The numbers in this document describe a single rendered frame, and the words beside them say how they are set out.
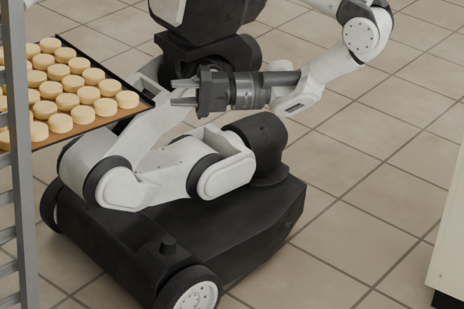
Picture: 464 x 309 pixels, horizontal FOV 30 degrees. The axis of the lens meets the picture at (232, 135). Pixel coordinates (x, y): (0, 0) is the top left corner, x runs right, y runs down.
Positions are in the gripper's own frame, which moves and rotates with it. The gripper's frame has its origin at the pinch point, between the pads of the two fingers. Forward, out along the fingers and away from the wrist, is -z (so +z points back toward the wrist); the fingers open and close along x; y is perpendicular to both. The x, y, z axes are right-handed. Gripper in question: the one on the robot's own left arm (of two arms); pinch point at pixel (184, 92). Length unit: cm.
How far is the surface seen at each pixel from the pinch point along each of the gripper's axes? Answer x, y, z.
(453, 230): -39, 8, 72
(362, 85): -69, -119, 96
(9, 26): 29, 25, -36
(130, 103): 0.5, 4.8, -12.5
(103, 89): 0.9, -1.1, -17.8
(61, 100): 1.1, 3.4, -27.1
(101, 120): -0.9, 8.9, -19.2
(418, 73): -69, -128, 124
